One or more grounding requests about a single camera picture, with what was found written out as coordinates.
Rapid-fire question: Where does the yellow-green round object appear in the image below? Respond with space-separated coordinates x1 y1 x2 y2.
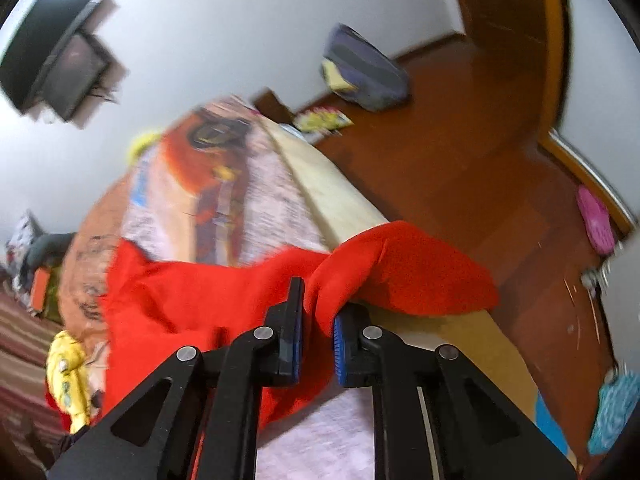
127 130 161 161

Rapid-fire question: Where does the newspaper and car printed blanket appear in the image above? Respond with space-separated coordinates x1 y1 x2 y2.
57 95 377 480

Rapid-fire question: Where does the green box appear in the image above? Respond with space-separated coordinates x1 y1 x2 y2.
45 272 63 321

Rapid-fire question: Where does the pink clog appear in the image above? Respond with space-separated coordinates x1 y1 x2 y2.
576 185 615 255

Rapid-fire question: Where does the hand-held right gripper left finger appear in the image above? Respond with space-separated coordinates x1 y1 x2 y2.
47 276 306 480

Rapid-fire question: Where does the large red garment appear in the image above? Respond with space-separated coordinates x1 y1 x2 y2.
45 220 501 433

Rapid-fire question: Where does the orange box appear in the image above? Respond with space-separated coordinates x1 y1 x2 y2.
30 267 51 313

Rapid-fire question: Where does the wooden bed headboard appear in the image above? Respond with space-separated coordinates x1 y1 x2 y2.
252 89 296 126

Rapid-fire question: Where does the dark grey cloth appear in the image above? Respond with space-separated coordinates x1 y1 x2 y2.
27 232 78 268

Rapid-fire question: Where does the cream fleece blanket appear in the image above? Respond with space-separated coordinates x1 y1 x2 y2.
265 120 571 461

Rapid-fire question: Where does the yellow paper pad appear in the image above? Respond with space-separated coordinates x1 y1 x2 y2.
321 59 351 92

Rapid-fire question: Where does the yellow garment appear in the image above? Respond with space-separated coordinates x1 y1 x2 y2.
46 330 93 433

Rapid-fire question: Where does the wooden door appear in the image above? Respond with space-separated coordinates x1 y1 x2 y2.
445 0 571 141

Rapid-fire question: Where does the colourful yellow packet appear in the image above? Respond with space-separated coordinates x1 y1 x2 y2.
292 107 351 136

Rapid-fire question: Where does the white cabinet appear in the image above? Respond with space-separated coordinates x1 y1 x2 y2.
597 242 640 366

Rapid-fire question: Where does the blue-grey bag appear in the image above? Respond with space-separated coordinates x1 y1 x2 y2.
322 24 411 112

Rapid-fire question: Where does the brown striped curtain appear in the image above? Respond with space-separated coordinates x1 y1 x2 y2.
0 280 63 461

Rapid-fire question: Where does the white patterned cloth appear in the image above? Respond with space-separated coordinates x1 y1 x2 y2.
5 212 41 261

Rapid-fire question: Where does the teal patterned cloth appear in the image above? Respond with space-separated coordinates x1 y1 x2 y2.
587 372 640 456

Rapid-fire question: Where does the large black wall monitor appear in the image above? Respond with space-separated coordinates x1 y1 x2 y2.
0 0 103 111

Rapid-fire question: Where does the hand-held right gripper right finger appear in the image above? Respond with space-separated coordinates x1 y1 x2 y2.
332 305 578 480

